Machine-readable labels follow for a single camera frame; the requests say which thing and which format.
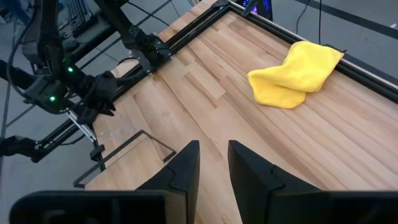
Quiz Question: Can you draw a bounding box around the yellow cloth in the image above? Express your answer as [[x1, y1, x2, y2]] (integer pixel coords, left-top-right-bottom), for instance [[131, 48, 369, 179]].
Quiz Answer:
[[247, 40, 345, 110]]

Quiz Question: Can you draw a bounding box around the black keyboard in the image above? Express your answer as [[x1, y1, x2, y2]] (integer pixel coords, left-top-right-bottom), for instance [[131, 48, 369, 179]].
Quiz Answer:
[[66, 0, 98, 37]]

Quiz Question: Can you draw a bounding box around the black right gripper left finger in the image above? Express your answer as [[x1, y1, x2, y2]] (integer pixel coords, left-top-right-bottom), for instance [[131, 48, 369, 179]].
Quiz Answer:
[[9, 139, 201, 224]]

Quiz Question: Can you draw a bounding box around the black floor cable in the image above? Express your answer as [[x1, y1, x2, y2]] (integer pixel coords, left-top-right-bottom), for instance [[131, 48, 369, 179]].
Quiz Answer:
[[295, 0, 312, 35], [318, 0, 323, 45]]

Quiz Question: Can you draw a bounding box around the computer with purple light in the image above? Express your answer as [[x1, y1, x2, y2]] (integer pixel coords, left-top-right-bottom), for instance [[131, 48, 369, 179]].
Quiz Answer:
[[241, 0, 274, 21]]

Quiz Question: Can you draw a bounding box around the black table edge frame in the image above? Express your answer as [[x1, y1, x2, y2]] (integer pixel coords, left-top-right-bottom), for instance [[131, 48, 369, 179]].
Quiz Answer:
[[32, 0, 398, 163]]

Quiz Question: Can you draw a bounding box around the black rig frame post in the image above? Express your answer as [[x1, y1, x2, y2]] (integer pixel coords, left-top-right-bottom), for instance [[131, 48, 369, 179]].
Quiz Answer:
[[94, 0, 174, 74]]

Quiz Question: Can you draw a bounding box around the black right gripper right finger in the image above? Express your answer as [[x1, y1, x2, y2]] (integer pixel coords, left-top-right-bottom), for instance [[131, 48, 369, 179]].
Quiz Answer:
[[228, 139, 398, 224]]

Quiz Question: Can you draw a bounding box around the silver metal bracket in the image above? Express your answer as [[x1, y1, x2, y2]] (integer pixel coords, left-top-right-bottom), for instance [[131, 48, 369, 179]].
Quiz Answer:
[[65, 110, 98, 144]]

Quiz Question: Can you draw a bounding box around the thin black shelf frame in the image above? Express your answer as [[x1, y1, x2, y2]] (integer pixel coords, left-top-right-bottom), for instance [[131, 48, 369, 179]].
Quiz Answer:
[[73, 129, 177, 189]]

